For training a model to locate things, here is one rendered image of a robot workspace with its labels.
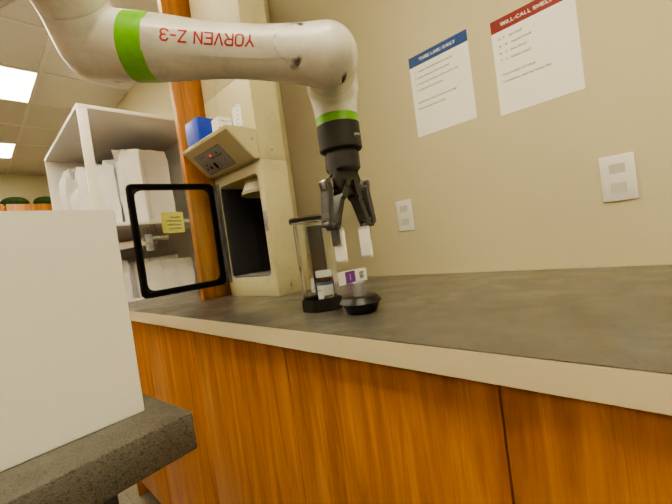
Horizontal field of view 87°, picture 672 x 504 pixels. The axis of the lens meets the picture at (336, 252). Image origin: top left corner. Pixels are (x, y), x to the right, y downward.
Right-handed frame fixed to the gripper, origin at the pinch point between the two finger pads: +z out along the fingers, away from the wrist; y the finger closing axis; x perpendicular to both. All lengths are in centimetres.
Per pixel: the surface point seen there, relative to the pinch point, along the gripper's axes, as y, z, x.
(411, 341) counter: 14.7, 13.9, 22.3
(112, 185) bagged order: -2, -51, -187
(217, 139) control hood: -2, -40, -57
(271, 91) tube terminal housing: -22, -57, -49
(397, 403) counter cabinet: 12.6, 25.4, 16.6
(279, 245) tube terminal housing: -16, -3, -49
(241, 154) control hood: -8, -35, -53
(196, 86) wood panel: -13, -71, -86
